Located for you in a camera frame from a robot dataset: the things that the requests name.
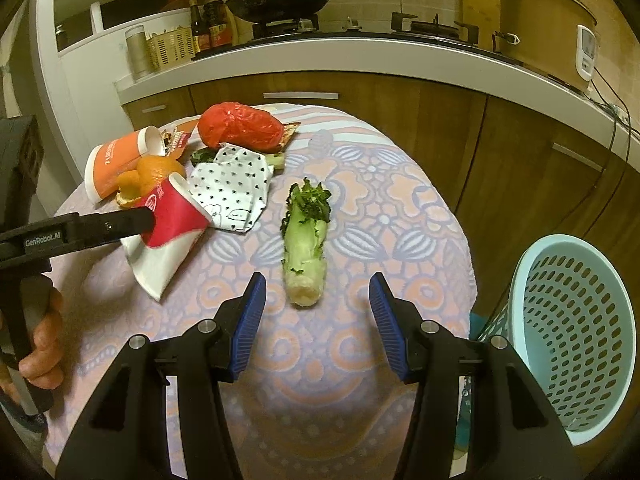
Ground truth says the red label sauce bottle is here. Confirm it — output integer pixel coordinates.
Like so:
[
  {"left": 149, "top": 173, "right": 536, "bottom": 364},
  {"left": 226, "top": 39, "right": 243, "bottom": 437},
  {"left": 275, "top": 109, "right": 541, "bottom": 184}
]
[{"left": 207, "top": 0, "right": 234, "bottom": 48}]

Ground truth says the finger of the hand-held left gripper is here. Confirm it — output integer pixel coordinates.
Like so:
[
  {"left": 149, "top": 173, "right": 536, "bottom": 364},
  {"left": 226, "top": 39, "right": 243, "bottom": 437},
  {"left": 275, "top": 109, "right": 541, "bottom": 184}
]
[{"left": 75, "top": 207, "right": 157, "bottom": 247}]

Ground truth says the steel pot on counter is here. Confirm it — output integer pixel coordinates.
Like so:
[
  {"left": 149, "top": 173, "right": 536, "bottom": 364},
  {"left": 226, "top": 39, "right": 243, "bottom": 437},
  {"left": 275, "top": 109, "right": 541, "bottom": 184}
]
[{"left": 494, "top": 0, "right": 599, "bottom": 93}]

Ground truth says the black power cable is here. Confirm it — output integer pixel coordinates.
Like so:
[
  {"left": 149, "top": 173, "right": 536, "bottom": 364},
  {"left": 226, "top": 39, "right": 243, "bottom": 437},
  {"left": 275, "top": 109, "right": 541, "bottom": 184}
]
[{"left": 592, "top": 67, "right": 640, "bottom": 201}]

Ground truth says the grey metal canister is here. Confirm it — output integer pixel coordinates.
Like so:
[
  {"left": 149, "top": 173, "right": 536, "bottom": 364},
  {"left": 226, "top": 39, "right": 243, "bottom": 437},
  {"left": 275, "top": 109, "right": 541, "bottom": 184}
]
[{"left": 125, "top": 25, "right": 152, "bottom": 82}]

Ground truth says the dark sauce bottle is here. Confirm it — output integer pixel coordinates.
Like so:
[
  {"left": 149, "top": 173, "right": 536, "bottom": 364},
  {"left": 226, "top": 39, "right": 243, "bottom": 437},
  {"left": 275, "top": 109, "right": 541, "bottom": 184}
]
[{"left": 189, "top": 0, "right": 211, "bottom": 53}]

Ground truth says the orange paper cup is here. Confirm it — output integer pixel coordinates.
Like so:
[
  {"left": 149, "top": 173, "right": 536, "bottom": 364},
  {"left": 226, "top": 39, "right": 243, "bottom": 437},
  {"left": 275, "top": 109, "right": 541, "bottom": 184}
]
[{"left": 84, "top": 126, "right": 168, "bottom": 204}]

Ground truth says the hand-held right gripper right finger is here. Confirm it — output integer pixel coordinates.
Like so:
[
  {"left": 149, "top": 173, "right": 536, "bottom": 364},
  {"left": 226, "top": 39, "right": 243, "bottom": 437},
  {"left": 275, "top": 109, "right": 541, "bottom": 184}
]
[{"left": 368, "top": 271, "right": 583, "bottom": 480}]

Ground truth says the person's left hand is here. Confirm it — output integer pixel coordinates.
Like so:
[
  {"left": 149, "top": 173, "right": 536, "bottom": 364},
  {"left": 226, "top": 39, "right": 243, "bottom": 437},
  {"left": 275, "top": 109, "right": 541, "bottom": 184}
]
[{"left": 17, "top": 287, "right": 65, "bottom": 392}]

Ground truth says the red and white paper cup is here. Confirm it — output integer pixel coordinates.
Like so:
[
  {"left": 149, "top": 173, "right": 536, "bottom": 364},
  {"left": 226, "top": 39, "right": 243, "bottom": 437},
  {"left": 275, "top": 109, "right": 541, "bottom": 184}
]
[{"left": 120, "top": 227, "right": 199, "bottom": 303}]

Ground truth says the orange peel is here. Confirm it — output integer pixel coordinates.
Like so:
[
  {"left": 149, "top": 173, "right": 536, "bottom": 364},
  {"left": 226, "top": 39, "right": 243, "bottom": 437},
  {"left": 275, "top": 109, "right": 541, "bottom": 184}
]
[{"left": 115, "top": 156, "right": 187, "bottom": 209}]

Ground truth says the pale green lettuce stem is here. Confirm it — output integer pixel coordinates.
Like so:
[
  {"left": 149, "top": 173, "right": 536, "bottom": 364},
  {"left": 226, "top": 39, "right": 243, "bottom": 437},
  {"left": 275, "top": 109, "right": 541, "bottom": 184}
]
[{"left": 280, "top": 177, "right": 332, "bottom": 308}]

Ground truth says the light blue plastic wastebasket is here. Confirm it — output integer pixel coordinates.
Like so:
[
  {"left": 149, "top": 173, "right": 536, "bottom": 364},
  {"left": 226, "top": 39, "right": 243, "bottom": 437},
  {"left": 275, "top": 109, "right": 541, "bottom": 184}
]
[{"left": 475, "top": 247, "right": 638, "bottom": 448}]

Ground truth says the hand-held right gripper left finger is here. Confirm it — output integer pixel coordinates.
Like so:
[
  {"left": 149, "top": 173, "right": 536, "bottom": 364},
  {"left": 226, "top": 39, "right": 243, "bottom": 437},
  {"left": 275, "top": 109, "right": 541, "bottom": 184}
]
[{"left": 55, "top": 271, "right": 268, "bottom": 480}]

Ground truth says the black gas stove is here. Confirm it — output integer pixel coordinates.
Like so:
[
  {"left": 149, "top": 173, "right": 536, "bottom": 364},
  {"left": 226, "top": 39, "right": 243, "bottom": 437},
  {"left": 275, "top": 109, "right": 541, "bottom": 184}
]
[{"left": 245, "top": 12, "right": 481, "bottom": 48}]

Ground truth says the yellow plastic basket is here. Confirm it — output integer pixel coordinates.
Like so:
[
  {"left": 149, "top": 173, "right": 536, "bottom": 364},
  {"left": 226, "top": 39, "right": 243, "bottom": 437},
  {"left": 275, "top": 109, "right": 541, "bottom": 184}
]
[{"left": 145, "top": 27, "right": 198, "bottom": 71}]

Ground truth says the red plastic bag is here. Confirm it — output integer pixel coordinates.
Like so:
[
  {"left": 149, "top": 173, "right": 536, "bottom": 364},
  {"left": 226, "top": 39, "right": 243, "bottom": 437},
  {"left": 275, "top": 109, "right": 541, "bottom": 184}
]
[{"left": 197, "top": 102, "right": 285, "bottom": 152}]

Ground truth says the white dotted paper wrapper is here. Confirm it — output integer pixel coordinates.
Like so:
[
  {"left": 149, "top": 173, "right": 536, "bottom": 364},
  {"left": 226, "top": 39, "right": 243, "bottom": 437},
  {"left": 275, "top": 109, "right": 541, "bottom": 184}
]
[{"left": 191, "top": 144, "right": 275, "bottom": 233}]

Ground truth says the angled metal cabinet handle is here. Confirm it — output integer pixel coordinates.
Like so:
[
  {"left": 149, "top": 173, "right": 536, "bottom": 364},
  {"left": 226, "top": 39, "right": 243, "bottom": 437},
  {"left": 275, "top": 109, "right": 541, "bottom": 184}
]
[{"left": 552, "top": 142, "right": 603, "bottom": 171}]

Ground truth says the small green toy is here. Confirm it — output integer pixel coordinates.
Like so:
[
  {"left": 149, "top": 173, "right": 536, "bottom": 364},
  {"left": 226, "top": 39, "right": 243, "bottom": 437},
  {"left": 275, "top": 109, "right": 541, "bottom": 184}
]
[{"left": 190, "top": 147, "right": 287, "bottom": 170}]

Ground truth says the long metal cabinet handle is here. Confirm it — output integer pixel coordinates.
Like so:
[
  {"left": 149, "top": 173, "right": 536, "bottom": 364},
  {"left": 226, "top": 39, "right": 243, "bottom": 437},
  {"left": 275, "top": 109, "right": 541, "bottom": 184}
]
[{"left": 263, "top": 92, "right": 340, "bottom": 101}]

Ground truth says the orange snack packet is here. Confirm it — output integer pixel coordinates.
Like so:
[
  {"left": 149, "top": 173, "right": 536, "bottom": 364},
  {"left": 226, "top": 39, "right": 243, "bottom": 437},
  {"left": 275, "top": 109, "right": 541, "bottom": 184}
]
[
  {"left": 157, "top": 119, "right": 201, "bottom": 157},
  {"left": 272, "top": 122, "right": 302, "bottom": 153}
]

